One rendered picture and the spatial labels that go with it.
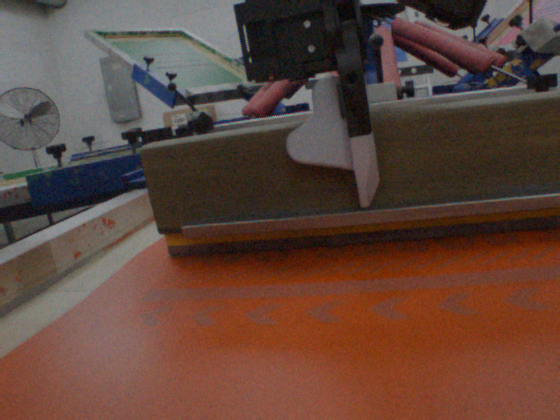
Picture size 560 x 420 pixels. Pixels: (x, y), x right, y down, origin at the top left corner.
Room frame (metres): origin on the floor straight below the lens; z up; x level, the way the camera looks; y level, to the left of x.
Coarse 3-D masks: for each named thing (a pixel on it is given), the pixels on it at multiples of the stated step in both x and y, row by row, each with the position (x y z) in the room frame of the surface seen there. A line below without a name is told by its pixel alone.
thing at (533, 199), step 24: (528, 192) 0.27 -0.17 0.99; (552, 192) 0.26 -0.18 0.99; (264, 216) 0.32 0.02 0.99; (288, 216) 0.31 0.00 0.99; (312, 216) 0.30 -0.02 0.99; (336, 216) 0.29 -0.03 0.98; (360, 216) 0.29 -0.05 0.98; (384, 216) 0.29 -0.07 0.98; (408, 216) 0.28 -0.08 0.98; (432, 216) 0.28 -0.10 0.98; (456, 216) 0.28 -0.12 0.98
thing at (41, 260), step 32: (128, 192) 0.52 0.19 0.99; (64, 224) 0.39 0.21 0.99; (96, 224) 0.40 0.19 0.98; (128, 224) 0.45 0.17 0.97; (0, 256) 0.30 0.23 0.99; (32, 256) 0.31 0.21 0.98; (64, 256) 0.35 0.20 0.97; (96, 256) 0.39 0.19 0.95; (0, 288) 0.28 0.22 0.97; (32, 288) 0.30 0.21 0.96
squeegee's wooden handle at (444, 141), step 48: (528, 96) 0.28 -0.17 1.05; (192, 144) 0.33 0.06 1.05; (240, 144) 0.32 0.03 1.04; (384, 144) 0.30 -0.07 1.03; (432, 144) 0.29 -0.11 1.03; (480, 144) 0.28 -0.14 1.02; (528, 144) 0.27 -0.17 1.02; (192, 192) 0.33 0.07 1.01; (240, 192) 0.32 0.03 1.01; (288, 192) 0.31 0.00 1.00; (336, 192) 0.31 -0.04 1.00; (384, 192) 0.30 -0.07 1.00; (432, 192) 0.29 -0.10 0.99; (480, 192) 0.28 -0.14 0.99
